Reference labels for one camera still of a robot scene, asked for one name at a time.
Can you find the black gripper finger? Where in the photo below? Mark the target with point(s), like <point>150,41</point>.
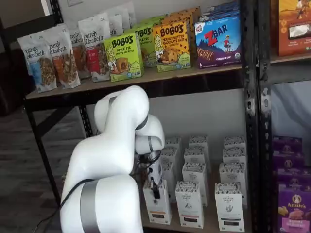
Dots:
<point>156,191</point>

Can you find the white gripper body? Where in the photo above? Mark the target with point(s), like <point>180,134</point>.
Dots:
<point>156,170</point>

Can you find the white box yellow strip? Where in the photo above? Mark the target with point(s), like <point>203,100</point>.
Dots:
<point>171,179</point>
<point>158,208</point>
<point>173,142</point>
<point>172,155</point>

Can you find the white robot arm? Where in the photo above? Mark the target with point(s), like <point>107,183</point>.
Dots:
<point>104,150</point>

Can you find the white box pink strip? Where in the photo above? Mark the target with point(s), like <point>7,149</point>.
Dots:
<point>189,208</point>
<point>194,173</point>
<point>195,154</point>
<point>198,140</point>

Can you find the white box black strip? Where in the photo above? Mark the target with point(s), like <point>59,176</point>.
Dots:
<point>234,141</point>
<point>233,154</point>
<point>232,173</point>
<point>229,211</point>

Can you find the wooden metal shelf unit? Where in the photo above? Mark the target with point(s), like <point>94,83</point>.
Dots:
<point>250,121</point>

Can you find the green Bobo's apple pie box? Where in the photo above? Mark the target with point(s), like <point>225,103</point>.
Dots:
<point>155,20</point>
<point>124,58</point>
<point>148,48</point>

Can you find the yellow Bobo's peanut butter box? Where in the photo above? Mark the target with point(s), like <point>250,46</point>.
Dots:
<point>184,15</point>
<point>171,48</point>

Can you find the purple Annie's box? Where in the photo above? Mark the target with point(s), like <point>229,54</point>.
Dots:
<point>289,159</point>
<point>294,211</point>
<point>286,143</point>
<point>294,176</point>

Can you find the orange cereal box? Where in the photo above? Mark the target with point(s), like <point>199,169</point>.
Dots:
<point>294,29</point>

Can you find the red label granola bag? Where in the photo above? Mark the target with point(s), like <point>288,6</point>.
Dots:
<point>94,55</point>

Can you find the orange label granola bag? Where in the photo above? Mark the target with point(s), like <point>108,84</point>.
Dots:
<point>80,55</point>
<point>65,65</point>

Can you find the purely elizabeth granola bag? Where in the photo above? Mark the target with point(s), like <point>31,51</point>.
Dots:
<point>116,21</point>
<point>131,12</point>

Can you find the blue label granola bag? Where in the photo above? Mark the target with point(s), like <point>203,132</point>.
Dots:
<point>40,68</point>

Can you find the dark furniture piece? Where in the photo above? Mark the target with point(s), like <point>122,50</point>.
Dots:
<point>12,85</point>

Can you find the black metal shelf frame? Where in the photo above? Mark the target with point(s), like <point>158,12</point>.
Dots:
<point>264,145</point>

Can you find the white wall plate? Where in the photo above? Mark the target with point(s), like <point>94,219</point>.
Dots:
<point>74,3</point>

